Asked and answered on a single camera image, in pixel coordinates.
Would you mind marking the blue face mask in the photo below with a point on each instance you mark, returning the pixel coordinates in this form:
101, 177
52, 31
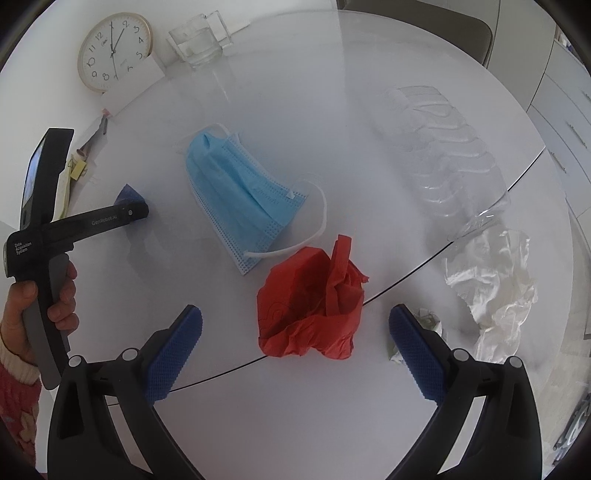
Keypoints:
231, 184

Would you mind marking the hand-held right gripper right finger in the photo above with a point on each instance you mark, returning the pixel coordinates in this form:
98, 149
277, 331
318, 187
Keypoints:
415, 355

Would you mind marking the clear plastic bottle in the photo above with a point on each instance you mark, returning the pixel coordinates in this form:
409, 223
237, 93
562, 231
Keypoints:
443, 152

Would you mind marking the cream cloth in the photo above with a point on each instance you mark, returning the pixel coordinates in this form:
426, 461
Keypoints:
62, 194

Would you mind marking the large clear glass cup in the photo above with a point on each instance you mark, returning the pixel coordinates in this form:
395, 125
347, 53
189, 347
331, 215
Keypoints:
196, 44

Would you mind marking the round white wall clock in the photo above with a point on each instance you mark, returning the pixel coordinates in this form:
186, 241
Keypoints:
114, 51

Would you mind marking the white crumpled tissue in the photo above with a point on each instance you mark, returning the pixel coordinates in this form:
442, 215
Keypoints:
498, 286

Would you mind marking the person's left hand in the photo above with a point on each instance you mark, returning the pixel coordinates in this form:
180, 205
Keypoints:
64, 304

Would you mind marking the person's left forearm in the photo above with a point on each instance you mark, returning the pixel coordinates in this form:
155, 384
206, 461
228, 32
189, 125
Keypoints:
14, 406

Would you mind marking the grey drawer cabinet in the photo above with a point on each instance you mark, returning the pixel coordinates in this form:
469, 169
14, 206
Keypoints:
563, 120

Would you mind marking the grey upholstered chair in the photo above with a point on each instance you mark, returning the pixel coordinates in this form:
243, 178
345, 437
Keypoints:
415, 18

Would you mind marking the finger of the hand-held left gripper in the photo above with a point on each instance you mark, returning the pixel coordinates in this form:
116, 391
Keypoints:
138, 212

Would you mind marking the yellow sticky notes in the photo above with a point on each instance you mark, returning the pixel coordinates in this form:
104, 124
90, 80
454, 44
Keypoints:
77, 167

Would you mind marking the blue wrapper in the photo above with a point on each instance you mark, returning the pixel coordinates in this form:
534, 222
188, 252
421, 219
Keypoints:
130, 194

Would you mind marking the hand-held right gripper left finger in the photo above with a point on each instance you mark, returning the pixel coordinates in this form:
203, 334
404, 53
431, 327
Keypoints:
173, 355

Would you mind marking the grey round floor device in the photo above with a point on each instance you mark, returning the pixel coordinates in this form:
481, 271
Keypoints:
572, 429

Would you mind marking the red paper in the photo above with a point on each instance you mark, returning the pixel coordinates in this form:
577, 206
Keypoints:
304, 304

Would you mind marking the grey crumpled paper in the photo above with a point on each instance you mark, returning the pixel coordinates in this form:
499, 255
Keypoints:
429, 321

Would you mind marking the small clear glass cup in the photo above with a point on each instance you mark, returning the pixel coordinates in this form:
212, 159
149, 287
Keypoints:
221, 27

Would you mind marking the white card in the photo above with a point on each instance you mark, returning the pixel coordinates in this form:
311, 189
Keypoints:
138, 78

